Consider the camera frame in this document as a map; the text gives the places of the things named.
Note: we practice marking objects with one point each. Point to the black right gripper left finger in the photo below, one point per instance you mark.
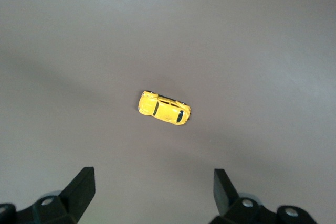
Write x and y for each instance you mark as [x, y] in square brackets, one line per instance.
[65, 205]

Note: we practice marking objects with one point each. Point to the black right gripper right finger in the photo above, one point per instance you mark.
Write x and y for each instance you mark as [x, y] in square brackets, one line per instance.
[236, 208]

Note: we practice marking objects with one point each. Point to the yellow beetle toy car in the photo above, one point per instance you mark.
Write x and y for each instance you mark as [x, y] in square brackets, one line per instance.
[164, 108]

